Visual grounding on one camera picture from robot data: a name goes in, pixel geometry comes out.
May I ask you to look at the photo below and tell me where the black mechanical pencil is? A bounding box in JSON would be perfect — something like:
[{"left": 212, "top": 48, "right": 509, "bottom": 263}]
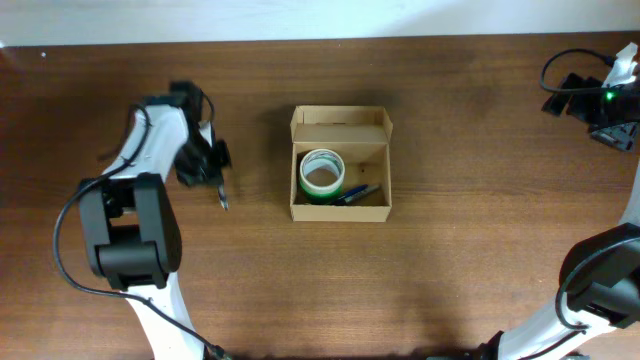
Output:
[{"left": 217, "top": 184, "right": 229, "bottom": 211}]

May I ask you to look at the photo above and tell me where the green tape roll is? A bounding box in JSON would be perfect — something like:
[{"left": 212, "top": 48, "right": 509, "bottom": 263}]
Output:
[{"left": 300, "top": 183, "right": 343, "bottom": 204}]

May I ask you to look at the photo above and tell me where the white masking tape roll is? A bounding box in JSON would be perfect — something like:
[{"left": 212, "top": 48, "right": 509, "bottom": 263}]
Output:
[{"left": 299, "top": 149, "right": 346, "bottom": 188}]

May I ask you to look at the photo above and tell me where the brown cardboard box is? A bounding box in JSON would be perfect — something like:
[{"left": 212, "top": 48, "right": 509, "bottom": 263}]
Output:
[{"left": 289, "top": 105, "right": 393, "bottom": 222}]

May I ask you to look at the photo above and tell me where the blue pen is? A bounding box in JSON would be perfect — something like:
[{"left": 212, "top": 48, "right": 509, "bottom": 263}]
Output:
[{"left": 331, "top": 184, "right": 368, "bottom": 205}]

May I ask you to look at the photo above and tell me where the black white marker pen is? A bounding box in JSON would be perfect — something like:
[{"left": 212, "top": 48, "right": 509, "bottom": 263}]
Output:
[{"left": 344, "top": 185, "right": 380, "bottom": 205}]

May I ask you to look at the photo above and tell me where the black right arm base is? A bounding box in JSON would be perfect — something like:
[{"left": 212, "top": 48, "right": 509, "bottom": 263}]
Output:
[{"left": 424, "top": 332, "right": 591, "bottom": 360}]

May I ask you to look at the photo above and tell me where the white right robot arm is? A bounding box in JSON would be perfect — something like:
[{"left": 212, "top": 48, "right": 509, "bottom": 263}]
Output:
[{"left": 467, "top": 43, "right": 639, "bottom": 360}]

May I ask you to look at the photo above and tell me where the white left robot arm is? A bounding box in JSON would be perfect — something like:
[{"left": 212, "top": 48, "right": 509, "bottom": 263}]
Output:
[{"left": 70, "top": 81, "right": 231, "bottom": 359}]

